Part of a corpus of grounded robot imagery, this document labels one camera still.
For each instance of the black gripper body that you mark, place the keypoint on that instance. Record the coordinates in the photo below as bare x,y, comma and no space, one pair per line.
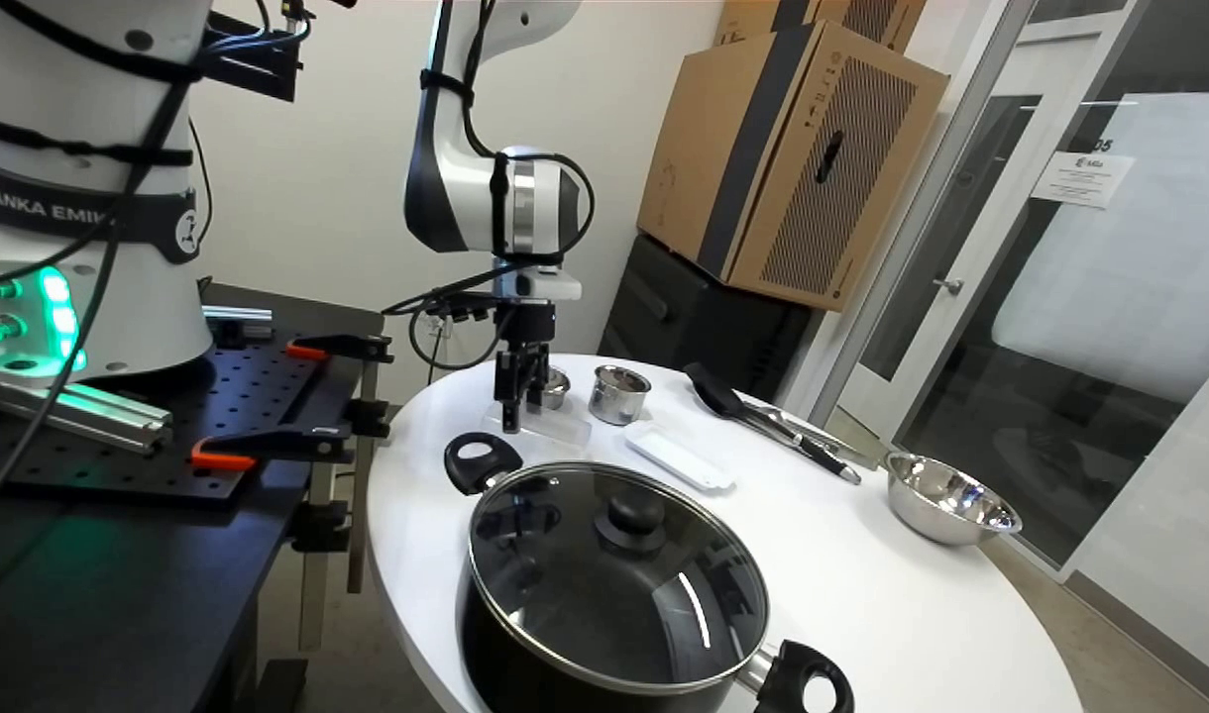
524,324

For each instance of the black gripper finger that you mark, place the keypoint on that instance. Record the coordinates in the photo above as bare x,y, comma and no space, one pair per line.
537,376
508,391

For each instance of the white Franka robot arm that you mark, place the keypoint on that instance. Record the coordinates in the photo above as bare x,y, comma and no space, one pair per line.
459,199

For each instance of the large cardboard box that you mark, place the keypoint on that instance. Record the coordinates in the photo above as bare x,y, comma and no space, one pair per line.
813,170

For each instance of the small cardboard box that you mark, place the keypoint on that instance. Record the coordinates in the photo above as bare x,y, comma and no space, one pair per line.
869,16

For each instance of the tall steel cup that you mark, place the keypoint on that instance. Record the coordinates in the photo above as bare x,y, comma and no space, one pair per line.
622,397

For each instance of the black clamp orange tip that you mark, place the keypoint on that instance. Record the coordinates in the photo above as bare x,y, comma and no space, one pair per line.
348,346
286,446

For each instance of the black spatula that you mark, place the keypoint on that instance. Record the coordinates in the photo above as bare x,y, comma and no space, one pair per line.
714,393

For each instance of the glass pot lid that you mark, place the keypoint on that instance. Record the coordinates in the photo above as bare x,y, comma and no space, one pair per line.
587,581

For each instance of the black cooking pot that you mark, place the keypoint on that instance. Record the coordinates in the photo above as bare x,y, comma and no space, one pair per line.
499,660

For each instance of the steel tongs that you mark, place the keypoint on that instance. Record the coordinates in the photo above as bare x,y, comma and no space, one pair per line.
803,426

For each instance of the steel mixing bowl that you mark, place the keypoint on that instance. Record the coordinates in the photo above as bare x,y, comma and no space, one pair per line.
953,503

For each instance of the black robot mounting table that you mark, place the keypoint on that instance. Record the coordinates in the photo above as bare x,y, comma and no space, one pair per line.
100,597

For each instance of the paper sign on glass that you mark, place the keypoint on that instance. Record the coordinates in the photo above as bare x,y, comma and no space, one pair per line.
1083,178

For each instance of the black box on mount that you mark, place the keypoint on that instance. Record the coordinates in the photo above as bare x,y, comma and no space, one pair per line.
250,52

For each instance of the aluminium rail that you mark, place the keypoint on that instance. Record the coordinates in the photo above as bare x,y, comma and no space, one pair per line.
91,409

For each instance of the glass door white frame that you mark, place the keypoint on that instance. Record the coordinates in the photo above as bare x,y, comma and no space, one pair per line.
980,314

